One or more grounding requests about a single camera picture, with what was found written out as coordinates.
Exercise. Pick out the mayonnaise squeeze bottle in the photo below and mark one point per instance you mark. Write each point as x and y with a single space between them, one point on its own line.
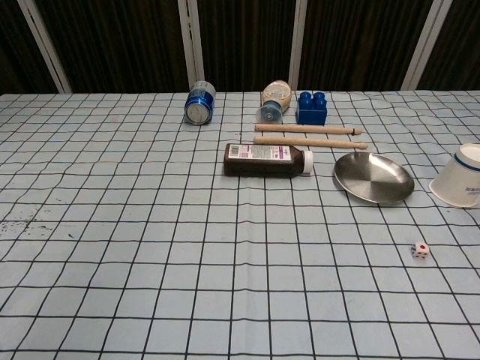
277 95

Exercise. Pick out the dark pleated curtain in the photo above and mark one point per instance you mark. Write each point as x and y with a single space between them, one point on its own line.
112 45

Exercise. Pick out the light blue checked tablecloth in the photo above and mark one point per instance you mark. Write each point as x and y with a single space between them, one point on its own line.
150 225

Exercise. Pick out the blue soda can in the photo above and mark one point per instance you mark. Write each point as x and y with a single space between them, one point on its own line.
200 105

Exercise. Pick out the brown bottle white cap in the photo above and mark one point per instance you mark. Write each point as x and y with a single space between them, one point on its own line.
262 165

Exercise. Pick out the blue toy building block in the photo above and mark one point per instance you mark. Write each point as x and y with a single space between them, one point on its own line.
311 112

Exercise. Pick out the round steel plate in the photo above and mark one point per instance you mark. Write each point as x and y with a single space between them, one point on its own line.
375 180

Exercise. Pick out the white paper cup blue stripe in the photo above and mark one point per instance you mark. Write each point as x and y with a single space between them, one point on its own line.
457 180

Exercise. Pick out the white die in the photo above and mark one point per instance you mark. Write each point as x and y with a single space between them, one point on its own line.
420 250

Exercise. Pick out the white metal frame post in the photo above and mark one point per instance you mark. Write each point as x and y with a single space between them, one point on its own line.
298 48
423 48
192 48
44 48

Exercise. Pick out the wooden drumstick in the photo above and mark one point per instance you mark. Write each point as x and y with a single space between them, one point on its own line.
300 128
300 141

